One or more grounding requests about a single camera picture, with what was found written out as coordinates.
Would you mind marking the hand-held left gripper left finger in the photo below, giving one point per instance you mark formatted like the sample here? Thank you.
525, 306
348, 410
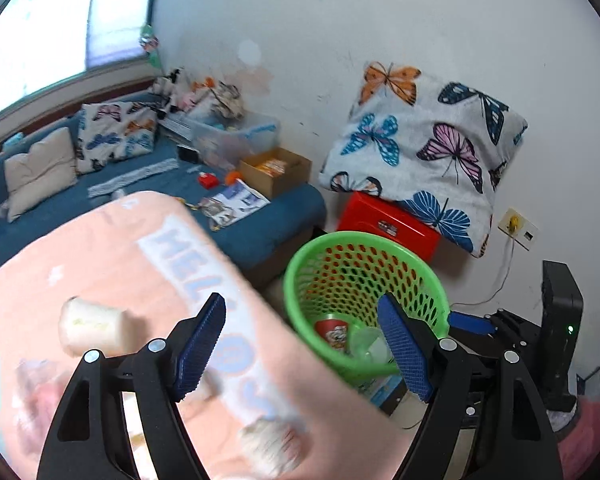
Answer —
200, 345

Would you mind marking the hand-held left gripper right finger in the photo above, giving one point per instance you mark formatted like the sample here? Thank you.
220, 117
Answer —
405, 350

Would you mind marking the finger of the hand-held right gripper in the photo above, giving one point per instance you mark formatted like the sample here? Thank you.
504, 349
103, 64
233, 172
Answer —
472, 323

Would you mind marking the white paper cup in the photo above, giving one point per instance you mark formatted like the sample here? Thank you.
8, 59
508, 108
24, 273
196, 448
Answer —
92, 327

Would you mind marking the clear plastic bottle white cap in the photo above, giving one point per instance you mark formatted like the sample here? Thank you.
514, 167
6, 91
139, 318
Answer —
270, 445

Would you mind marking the green plastic mesh basket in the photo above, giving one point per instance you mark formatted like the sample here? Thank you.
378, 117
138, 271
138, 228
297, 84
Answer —
305, 280

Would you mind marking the clear plastic cup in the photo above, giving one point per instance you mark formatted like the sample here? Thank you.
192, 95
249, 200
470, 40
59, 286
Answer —
370, 345

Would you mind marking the blue and white flat box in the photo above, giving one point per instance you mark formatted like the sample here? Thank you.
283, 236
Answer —
387, 392

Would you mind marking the red printed cup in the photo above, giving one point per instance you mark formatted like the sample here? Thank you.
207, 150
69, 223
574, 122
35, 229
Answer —
332, 332

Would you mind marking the pink cloth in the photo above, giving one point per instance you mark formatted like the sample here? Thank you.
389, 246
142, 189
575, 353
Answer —
585, 440

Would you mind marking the yellow plug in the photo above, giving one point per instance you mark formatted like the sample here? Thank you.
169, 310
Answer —
514, 221

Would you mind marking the pink printed blanket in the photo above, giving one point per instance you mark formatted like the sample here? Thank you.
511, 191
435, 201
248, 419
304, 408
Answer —
105, 260

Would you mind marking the red plastic box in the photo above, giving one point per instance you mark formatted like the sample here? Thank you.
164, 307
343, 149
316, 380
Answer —
375, 210

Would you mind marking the white and blue booklet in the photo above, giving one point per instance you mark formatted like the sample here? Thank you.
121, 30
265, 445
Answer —
235, 202

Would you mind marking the blue sofa bed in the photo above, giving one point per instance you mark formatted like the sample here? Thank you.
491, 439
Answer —
280, 220

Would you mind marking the small red box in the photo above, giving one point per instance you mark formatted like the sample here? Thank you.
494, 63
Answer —
208, 180

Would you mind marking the orange ball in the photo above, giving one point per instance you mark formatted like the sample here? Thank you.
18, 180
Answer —
232, 176

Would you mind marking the white lace strip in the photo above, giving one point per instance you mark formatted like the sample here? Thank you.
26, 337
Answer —
135, 175

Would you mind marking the brown cardboard box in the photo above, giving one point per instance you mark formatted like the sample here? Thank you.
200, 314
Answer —
285, 180

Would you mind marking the small black device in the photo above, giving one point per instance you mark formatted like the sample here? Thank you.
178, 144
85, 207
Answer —
186, 153

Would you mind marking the clear plastic storage box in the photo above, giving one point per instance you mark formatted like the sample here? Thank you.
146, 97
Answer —
230, 142

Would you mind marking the folded butterfly print blanket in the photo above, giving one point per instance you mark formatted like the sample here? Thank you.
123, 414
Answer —
420, 125

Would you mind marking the butterfly print pillow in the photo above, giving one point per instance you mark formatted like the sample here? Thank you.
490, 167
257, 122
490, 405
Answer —
110, 135

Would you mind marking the beige pillow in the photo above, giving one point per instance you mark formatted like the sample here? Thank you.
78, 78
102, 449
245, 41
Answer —
40, 170

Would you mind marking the patterned cloth bag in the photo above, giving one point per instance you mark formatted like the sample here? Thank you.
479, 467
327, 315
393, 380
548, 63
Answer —
227, 97

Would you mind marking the pink and orange plush toy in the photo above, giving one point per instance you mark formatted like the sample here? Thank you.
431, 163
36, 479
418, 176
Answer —
195, 92

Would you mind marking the black and white plush toy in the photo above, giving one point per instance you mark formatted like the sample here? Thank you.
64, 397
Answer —
170, 85

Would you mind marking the green and pink hanging decoration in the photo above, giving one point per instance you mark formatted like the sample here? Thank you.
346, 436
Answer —
150, 45

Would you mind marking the window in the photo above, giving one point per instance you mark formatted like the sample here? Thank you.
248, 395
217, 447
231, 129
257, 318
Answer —
55, 20

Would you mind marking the white wall socket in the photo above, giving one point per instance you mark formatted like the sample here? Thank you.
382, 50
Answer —
527, 235

